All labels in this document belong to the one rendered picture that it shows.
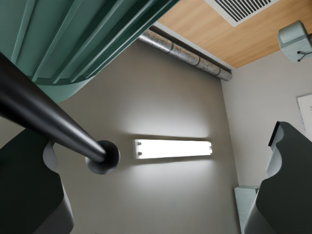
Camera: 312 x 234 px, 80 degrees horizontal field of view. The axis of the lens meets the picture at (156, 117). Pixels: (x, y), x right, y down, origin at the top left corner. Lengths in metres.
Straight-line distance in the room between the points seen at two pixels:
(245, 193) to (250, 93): 1.50
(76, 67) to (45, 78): 0.03
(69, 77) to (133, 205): 1.67
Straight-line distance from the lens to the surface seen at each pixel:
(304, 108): 3.10
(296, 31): 2.24
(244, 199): 3.10
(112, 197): 1.69
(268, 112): 3.21
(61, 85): 0.20
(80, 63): 0.17
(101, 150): 0.16
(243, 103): 3.36
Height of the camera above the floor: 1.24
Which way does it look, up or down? 45 degrees up
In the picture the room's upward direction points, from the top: 109 degrees counter-clockwise
